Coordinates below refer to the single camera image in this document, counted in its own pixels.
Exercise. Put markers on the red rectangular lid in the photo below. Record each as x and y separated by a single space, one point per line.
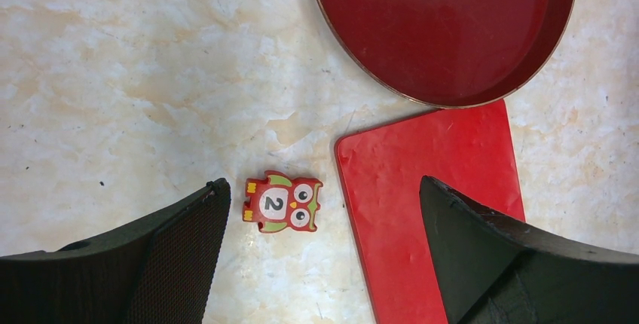
385 175

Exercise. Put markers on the red owl number block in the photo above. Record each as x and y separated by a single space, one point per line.
278 202

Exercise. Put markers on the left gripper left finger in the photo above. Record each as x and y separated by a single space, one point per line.
156 269

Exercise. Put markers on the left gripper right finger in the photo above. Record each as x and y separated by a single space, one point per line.
492 268

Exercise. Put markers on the round dark red tray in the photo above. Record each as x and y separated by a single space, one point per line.
449 53

